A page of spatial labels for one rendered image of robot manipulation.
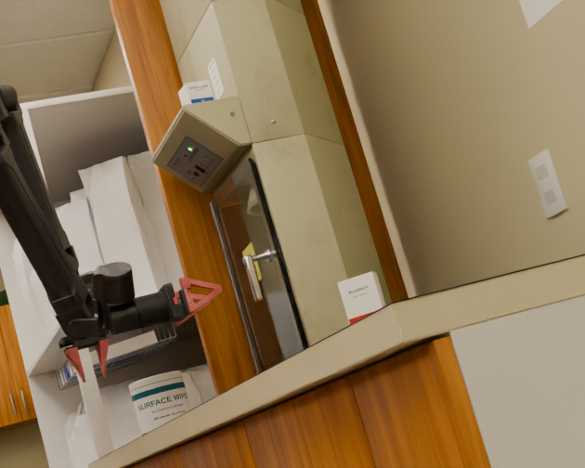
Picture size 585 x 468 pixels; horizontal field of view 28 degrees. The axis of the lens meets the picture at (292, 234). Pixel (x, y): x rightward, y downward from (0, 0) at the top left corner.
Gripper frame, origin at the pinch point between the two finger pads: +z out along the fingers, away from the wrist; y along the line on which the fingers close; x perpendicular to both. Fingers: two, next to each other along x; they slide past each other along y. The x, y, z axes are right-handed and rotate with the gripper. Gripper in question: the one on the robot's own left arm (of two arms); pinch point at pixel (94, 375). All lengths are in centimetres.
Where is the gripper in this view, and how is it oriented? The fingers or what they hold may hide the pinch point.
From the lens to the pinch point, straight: 253.5
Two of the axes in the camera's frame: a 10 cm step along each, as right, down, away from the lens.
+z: 2.9, 9.4, -1.8
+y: 9.1, -2.1, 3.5
